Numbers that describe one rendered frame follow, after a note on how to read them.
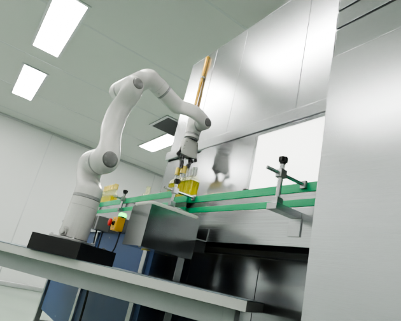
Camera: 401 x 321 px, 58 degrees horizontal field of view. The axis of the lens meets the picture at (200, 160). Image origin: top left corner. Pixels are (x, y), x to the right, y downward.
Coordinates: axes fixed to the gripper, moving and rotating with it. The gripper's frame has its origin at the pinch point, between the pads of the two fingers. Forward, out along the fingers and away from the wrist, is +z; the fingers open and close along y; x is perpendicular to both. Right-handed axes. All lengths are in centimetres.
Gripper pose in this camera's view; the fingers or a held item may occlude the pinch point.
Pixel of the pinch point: (184, 165)
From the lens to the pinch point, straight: 194.7
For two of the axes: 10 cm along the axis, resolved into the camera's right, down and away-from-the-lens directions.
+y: -8.0, -3.5, -4.9
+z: -2.1, 9.2, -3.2
